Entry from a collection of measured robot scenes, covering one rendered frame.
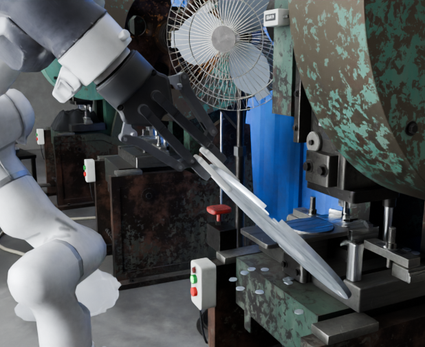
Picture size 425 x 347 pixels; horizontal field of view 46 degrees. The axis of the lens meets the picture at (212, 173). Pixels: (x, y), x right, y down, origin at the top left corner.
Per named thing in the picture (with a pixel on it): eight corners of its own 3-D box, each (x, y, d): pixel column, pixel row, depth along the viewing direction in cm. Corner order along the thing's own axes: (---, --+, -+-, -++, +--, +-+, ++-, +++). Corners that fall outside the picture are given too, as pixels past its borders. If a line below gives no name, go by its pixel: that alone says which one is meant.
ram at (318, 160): (329, 192, 122) (335, 68, 116) (294, 180, 135) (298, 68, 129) (383, 185, 129) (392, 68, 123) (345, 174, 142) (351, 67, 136)
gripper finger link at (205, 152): (198, 149, 73) (201, 146, 73) (230, 180, 75) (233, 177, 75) (204, 153, 70) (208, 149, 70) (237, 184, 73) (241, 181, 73)
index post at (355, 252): (353, 282, 115) (355, 242, 113) (344, 277, 118) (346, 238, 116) (362, 280, 116) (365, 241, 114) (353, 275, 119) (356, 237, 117)
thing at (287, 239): (338, 300, 87) (341, 297, 87) (360, 298, 60) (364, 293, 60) (220, 191, 95) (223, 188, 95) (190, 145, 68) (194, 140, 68)
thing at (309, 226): (265, 296, 120) (267, 243, 117) (238, 275, 133) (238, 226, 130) (348, 277, 131) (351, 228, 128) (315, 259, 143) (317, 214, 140)
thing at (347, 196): (352, 214, 123) (353, 192, 122) (304, 195, 141) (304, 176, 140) (400, 206, 130) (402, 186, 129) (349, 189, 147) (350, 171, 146)
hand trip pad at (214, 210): (212, 234, 154) (212, 211, 152) (205, 228, 159) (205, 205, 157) (233, 231, 157) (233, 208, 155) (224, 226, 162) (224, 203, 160)
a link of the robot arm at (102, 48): (110, 7, 59) (142, 42, 61) (99, 17, 71) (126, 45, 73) (36, 83, 59) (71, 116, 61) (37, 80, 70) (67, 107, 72)
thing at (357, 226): (351, 247, 128) (352, 230, 127) (315, 230, 142) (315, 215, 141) (377, 242, 132) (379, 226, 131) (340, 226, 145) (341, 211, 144)
